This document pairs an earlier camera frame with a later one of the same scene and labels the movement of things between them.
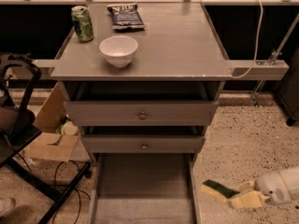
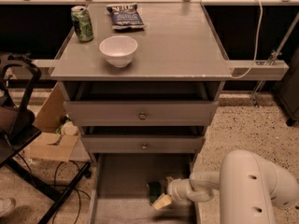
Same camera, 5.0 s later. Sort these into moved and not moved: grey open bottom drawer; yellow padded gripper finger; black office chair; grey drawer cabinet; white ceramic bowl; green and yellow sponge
Moved: green and yellow sponge; yellow padded gripper finger
Not moved: black office chair; white ceramic bowl; grey drawer cabinet; grey open bottom drawer
